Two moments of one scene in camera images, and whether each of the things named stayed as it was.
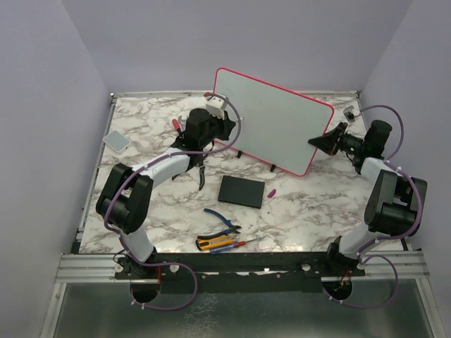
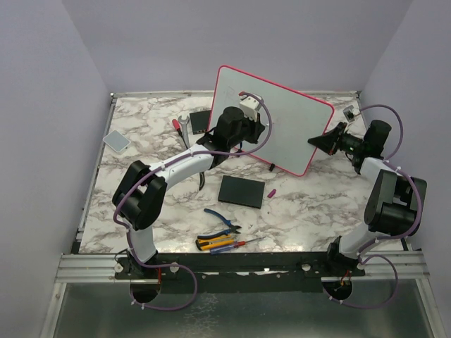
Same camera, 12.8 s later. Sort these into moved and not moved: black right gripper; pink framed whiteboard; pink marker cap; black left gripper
Moved: black left gripper
Not moved: pink framed whiteboard; pink marker cap; black right gripper
